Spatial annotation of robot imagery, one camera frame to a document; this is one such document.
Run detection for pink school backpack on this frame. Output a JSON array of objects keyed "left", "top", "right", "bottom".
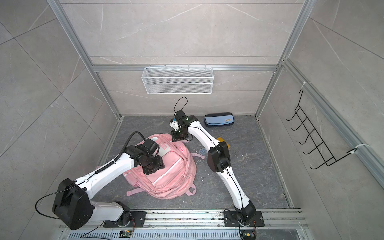
[{"left": 123, "top": 134, "right": 205, "bottom": 200}]

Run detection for blue pencil case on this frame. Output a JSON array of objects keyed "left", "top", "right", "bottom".
[{"left": 204, "top": 112, "right": 235, "bottom": 127}]

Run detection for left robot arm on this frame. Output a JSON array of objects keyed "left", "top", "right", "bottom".
[{"left": 52, "top": 139, "right": 165, "bottom": 230}]

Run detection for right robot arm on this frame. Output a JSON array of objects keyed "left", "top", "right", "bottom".
[{"left": 170, "top": 110, "right": 257, "bottom": 226}]

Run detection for yellow card wallet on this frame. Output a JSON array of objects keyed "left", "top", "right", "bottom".
[{"left": 217, "top": 137, "right": 231, "bottom": 149}]

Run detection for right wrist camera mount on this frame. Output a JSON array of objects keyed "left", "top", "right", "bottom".
[{"left": 170, "top": 118, "right": 180, "bottom": 131}]

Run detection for black corrugated cable conduit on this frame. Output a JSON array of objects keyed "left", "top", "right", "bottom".
[{"left": 113, "top": 131, "right": 147, "bottom": 163}]

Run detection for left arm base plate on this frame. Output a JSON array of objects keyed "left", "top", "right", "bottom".
[{"left": 103, "top": 211, "right": 147, "bottom": 228}]

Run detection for white wire mesh basket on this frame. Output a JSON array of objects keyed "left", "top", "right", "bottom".
[{"left": 142, "top": 67, "right": 214, "bottom": 95}]

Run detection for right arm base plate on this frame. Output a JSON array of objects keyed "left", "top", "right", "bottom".
[{"left": 223, "top": 209, "right": 265, "bottom": 228}]

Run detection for aluminium mounting rail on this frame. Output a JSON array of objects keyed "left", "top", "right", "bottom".
[{"left": 58, "top": 208, "right": 310, "bottom": 231}]

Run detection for black wall hook rack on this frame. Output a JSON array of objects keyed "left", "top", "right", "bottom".
[{"left": 286, "top": 90, "right": 357, "bottom": 170}]

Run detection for white cable tie lower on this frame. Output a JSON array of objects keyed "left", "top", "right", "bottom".
[{"left": 348, "top": 144, "right": 371, "bottom": 154}]

